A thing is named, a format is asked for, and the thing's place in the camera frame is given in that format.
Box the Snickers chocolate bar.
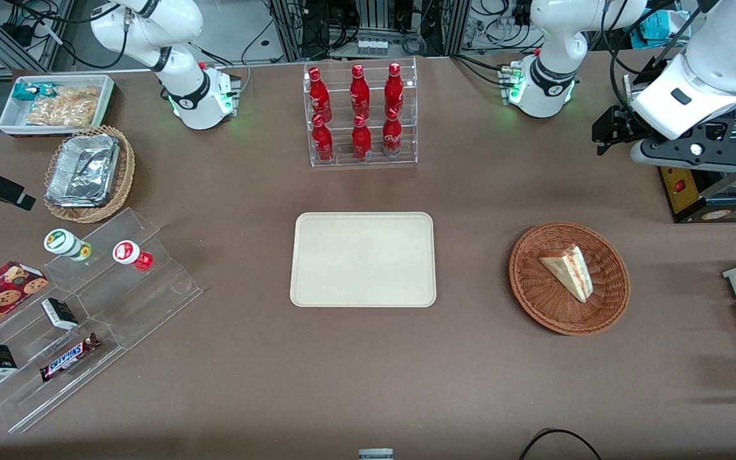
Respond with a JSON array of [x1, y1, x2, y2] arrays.
[[39, 333, 102, 383]]

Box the yellow and black appliance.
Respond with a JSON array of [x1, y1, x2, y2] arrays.
[[659, 96, 736, 224]]

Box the teal snack packet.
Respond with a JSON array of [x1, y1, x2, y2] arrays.
[[11, 82, 56, 102]]

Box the red cola bottle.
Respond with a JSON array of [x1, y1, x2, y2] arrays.
[[351, 114, 372, 162], [382, 108, 403, 158], [349, 64, 371, 119], [385, 62, 404, 117], [311, 114, 335, 163], [307, 66, 332, 122]]

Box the black cable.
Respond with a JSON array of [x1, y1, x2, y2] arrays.
[[519, 429, 603, 460]]

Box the beige plastic tray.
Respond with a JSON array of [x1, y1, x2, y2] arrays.
[[289, 211, 437, 309]]

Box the green-lidded white drink bottle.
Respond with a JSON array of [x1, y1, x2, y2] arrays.
[[44, 228, 94, 263]]

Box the clear acrylic bottle rack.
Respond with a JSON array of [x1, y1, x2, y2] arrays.
[[303, 57, 418, 169]]

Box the triangular sandwich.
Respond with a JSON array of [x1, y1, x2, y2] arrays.
[[539, 245, 594, 303]]

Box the aluminium frame rack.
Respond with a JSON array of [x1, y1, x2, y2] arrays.
[[271, 0, 472, 59]]

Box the red-lidded small drink bottle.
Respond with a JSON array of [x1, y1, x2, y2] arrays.
[[112, 240, 154, 272]]

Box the aluminium foil tray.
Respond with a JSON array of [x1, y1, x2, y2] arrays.
[[45, 133, 121, 208]]

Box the brown round wicker basket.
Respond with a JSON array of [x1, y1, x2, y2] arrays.
[[509, 222, 631, 337]]

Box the white rectangular snack bin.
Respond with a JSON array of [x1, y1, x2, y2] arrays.
[[0, 74, 116, 137]]

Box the clear bag of crackers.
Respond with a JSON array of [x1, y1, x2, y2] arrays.
[[26, 86, 102, 127]]

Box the light wicker basket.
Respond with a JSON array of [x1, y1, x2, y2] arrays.
[[43, 125, 136, 224]]

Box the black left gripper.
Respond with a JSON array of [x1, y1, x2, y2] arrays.
[[592, 105, 648, 157]]

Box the clear acrylic stepped stand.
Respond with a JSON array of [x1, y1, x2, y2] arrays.
[[0, 206, 204, 434]]

